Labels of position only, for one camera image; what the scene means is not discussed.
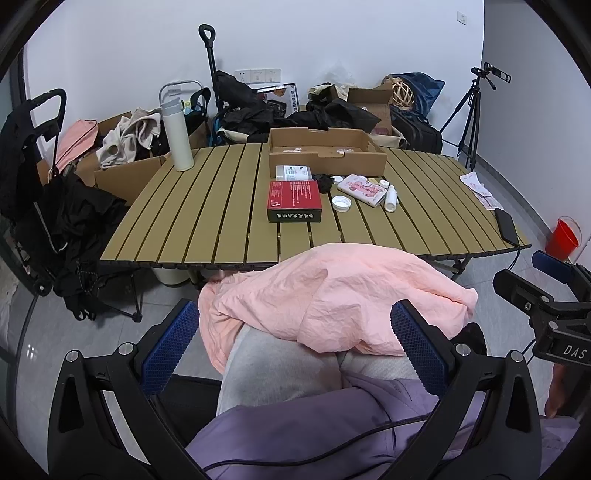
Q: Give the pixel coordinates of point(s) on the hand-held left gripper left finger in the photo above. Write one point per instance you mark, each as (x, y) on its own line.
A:
(171, 344)

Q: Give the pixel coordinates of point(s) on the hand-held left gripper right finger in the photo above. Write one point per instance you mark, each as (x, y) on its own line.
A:
(418, 346)

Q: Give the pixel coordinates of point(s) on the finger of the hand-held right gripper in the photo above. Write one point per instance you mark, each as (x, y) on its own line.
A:
(551, 262)
(515, 284)

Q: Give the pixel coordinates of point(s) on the small white bottle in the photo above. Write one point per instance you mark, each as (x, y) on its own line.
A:
(391, 198)

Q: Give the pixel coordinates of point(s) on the white round jar lid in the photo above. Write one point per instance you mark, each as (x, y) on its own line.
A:
(341, 203)

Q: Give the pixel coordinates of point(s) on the pink tissue pack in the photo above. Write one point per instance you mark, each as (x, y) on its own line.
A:
(362, 189)

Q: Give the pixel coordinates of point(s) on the red box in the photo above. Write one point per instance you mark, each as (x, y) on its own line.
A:
(293, 196)

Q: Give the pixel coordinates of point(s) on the cardboard tray box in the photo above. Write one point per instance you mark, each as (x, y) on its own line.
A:
(323, 164)

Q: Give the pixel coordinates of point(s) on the white box green label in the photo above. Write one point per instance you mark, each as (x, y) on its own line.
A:
(295, 173)

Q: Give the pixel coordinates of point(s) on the person's right hand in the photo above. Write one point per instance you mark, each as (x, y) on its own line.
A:
(556, 392)

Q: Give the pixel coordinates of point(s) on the red bucket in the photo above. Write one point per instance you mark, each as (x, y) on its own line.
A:
(562, 240)

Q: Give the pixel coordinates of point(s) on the black phone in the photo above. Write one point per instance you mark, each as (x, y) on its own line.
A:
(507, 226)

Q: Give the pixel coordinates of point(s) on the white paper sheet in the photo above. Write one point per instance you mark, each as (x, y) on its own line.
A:
(488, 198)

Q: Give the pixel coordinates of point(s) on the pink blanket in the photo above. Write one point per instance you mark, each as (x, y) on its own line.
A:
(332, 295)

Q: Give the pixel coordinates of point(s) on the person's legs grey pants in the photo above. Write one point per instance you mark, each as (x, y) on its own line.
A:
(277, 369)

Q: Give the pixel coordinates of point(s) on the pink white paper packet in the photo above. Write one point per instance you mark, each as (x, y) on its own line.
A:
(471, 180)

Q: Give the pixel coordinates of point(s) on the person's purple jacket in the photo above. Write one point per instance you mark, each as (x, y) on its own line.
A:
(323, 438)

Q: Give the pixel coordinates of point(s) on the black tripod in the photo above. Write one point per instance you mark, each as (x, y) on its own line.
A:
(468, 120)

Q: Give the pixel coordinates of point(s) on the large cardboard box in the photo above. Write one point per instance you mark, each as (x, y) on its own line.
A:
(120, 177)

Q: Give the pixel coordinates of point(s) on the white thermos bottle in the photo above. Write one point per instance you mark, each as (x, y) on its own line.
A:
(178, 138)

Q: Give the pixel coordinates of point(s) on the beige clothes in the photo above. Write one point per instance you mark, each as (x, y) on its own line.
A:
(124, 138)

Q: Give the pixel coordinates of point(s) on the blue bag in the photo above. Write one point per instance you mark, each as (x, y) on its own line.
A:
(429, 90)

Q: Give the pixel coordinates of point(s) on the open cardboard box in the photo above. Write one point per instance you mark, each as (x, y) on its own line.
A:
(378, 113)

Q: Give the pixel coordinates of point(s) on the woven rattan ball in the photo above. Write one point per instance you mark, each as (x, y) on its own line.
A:
(405, 92)

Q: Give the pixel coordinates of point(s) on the pink bag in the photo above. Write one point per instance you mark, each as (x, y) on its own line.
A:
(76, 138)

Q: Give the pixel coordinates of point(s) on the black clothing heap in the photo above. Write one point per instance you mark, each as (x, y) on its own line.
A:
(295, 115)

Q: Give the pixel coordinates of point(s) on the black white printed box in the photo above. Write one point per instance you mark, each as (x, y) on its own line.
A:
(288, 99)

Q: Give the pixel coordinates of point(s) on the grey metal frame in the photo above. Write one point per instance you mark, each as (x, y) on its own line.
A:
(178, 85)

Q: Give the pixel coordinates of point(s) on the white wall socket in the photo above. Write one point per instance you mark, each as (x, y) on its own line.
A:
(242, 76)
(257, 75)
(273, 75)

